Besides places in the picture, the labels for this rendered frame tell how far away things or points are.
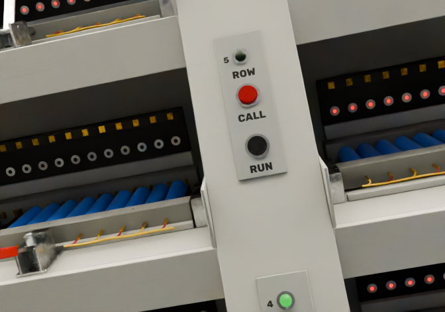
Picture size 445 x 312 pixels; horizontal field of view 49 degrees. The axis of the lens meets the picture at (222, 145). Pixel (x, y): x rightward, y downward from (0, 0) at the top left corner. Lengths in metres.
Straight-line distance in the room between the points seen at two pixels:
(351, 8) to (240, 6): 0.09
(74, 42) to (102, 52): 0.03
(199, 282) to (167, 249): 0.04
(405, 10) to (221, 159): 0.20
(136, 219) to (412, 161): 0.26
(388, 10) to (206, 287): 0.28
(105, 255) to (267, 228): 0.14
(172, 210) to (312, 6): 0.22
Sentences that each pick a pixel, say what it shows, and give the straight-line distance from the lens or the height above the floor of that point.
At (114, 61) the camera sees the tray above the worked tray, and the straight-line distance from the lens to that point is 0.45.
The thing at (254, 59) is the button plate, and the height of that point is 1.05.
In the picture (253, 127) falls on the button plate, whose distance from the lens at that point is 0.40.
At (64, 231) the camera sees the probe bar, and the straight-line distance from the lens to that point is 0.48.
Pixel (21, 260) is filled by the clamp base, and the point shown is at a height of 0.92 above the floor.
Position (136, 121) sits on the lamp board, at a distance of 0.58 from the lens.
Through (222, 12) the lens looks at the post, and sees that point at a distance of 0.43.
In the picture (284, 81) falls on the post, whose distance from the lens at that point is 0.41.
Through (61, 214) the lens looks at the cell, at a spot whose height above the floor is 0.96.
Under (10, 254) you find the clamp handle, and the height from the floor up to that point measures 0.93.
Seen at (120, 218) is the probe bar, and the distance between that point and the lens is 0.46.
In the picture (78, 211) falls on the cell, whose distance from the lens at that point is 0.53.
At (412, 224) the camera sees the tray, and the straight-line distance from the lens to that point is 0.42.
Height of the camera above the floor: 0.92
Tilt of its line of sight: 8 degrees up
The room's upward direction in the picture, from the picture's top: 10 degrees counter-clockwise
